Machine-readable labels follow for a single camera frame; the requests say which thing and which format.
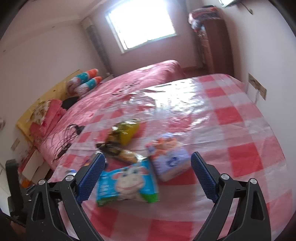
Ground black yellow snack bar wrapper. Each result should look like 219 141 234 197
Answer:
95 143 146 164

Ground blue cow milk snack bag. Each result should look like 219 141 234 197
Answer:
96 159 159 206

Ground yellow green snack bag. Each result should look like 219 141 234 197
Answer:
105 119 140 146

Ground black office chair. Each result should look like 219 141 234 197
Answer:
5 159 32 225

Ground white bedside table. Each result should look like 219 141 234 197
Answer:
19 147 50 183

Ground pink bed with heart blanket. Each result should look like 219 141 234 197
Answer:
35 60 185 170

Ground folded pink blanket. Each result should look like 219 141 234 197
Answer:
30 99 66 139

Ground black power adapter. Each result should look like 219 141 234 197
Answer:
74 125 85 135

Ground pink checkered plastic tablecloth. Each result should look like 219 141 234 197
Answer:
51 74 293 240

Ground floral pillow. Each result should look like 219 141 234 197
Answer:
30 100 51 126

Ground black cloth on bed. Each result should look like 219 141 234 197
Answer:
61 96 79 110

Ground yellow wooden headboard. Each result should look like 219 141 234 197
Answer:
16 70 82 144

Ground striped colourful bolster pillow upper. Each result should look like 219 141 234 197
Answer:
66 69 99 88

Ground brown wooden cabinet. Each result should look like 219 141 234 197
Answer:
197 19 234 76

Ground folded blankets on cabinet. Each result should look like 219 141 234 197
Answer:
188 6 221 32

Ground bright window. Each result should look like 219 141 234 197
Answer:
105 1 177 53

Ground small side window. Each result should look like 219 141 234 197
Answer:
219 0 241 8

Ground tangled charging cables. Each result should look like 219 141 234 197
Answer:
52 123 82 163

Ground wall socket plate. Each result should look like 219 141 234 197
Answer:
248 73 267 100

